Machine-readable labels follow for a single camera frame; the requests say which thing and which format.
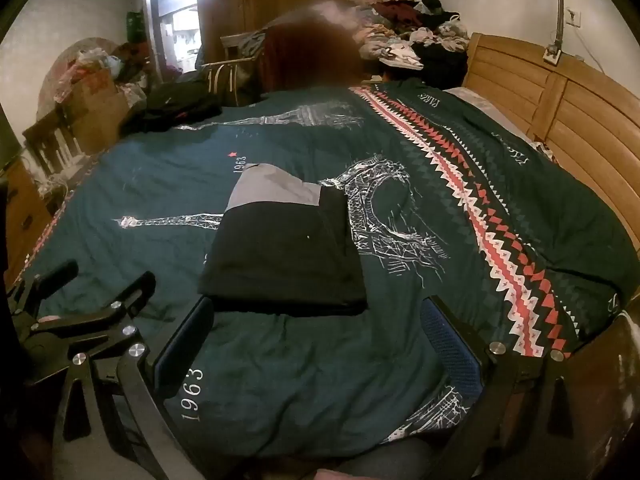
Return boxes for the plastic bags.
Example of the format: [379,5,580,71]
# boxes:
[55,45,151,106]

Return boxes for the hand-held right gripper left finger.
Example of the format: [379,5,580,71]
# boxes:
[52,296,217,480]

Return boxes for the black and grey garment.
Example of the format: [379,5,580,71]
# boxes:
[197,162,369,317]

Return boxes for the leaning round board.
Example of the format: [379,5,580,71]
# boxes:
[37,37,126,111]

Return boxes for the wooden slatted chair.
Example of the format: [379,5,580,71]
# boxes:
[22,110,96,186]

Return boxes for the person's leg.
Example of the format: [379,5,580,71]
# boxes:
[310,435,451,480]

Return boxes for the cardboard box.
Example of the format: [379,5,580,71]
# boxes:
[60,67,131,153]

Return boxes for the wooden dresser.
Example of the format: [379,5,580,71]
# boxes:
[0,155,56,276]

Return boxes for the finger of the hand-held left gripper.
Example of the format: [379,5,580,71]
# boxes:
[97,271,157,326]
[10,260,80,321]

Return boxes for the pile of clothes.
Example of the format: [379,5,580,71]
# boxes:
[345,0,471,86]

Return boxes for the green printed duvet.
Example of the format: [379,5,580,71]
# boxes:
[10,77,628,461]

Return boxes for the chair with draped clothes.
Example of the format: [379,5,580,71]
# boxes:
[200,32,266,106]

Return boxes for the green hanging bag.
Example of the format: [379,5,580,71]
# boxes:
[126,10,147,43]

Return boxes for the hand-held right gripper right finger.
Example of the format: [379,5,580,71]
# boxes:
[421,296,583,480]

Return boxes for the curved metal tube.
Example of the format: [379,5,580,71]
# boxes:
[544,0,567,65]

